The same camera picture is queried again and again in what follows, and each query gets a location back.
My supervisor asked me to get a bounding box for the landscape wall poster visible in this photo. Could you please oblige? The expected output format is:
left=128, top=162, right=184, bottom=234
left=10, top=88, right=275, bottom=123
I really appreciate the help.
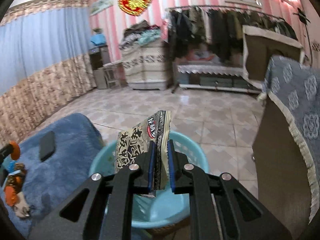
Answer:
left=90, top=0, right=114, bottom=16

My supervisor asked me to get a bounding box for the orange snack wrapper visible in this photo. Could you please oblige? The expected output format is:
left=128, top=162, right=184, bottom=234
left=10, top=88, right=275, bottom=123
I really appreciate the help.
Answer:
left=3, top=163, right=30, bottom=219

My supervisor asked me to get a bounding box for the blue fuzzy blanket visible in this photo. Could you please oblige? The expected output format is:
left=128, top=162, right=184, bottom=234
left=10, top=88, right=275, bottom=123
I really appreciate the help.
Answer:
left=5, top=113, right=103, bottom=238

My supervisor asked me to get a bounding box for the light blue plastic basket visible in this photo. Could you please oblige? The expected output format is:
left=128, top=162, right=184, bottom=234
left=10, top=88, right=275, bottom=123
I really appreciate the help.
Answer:
left=89, top=131, right=210, bottom=229

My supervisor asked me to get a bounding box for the patterned covered cabinet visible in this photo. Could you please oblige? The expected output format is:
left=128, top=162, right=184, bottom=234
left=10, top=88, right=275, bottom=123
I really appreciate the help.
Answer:
left=121, top=39, right=172, bottom=90

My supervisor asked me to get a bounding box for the low tv stand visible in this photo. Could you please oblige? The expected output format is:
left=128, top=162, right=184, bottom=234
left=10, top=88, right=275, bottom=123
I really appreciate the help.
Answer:
left=175, top=61, right=260, bottom=94

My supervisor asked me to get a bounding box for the dark brown cabinet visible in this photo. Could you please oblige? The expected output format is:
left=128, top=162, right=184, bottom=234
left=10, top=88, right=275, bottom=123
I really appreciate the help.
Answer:
left=252, top=99, right=311, bottom=239

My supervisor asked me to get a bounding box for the blue and floral curtain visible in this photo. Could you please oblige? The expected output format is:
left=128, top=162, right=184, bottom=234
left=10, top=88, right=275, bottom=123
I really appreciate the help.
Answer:
left=1, top=0, right=95, bottom=144

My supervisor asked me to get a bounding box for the clothes rack with garments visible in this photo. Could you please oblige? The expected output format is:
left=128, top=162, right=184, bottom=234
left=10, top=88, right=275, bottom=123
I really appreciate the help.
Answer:
left=166, top=5, right=298, bottom=63

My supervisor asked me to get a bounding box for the blue water bottle cover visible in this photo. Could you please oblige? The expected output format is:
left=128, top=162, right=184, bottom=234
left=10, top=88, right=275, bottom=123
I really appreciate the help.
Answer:
left=90, top=33, right=107, bottom=46

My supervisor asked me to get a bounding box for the printed snack wrapper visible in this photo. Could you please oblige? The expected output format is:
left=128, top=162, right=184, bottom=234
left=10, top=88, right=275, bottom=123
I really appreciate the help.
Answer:
left=114, top=110, right=171, bottom=198

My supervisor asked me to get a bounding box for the small metal chair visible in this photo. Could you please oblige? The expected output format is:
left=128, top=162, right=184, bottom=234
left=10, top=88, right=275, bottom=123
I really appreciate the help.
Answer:
left=102, top=63, right=122, bottom=89

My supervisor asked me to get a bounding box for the pile of folded clothes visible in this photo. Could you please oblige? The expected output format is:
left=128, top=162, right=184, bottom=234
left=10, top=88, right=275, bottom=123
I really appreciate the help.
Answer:
left=119, top=20, right=161, bottom=50

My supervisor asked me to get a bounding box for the blue patterned fringed cloth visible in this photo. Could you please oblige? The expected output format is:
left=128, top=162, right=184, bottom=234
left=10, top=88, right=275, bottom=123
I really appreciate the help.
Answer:
left=258, top=55, right=319, bottom=220

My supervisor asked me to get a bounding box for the black smartphone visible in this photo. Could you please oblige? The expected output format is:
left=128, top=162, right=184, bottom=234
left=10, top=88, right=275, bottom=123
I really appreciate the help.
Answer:
left=39, top=131, right=56, bottom=162

